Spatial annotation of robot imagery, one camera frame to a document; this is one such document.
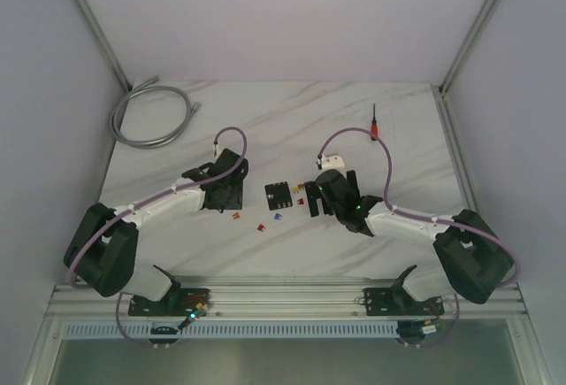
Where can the aluminium front mounting rail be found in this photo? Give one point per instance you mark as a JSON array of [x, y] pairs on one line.
[[240, 298]]

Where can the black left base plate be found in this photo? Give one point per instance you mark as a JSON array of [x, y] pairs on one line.
[[179, 303]]

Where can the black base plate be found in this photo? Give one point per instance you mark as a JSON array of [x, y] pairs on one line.
[[179, 303], [385, 302]]

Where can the aluminium frame post left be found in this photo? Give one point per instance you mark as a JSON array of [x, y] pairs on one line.
[[102, 42]]

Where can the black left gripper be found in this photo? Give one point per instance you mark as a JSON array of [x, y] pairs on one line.
[[233, 196]]

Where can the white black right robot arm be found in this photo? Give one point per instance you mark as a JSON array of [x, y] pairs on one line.
[[422, 281]]

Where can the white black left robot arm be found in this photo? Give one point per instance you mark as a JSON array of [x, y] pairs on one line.
[[103, 251]]

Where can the aluminium frame post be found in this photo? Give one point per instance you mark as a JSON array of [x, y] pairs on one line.
[[478, 25], [102, 42]]

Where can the aluminium frame post right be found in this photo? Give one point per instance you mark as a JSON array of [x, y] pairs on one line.
[[478, 25]]

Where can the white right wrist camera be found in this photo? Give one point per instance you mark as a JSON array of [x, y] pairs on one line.
[[333, 162]]

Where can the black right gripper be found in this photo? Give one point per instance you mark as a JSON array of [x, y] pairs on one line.
[[313, 194]]

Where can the white slotted cable duct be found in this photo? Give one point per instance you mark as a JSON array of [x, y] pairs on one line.
[[277, 329]]

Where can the aluminium frame rail right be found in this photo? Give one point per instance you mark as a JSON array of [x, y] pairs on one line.
[[464, 181]]

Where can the red black screwdriver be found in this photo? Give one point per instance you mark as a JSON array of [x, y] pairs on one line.
[[374, 125]]

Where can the black fuse box base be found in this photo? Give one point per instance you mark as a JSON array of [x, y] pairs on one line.
[[278, 196]]

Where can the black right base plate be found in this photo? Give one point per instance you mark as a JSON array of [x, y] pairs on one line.
[[385, 302]]

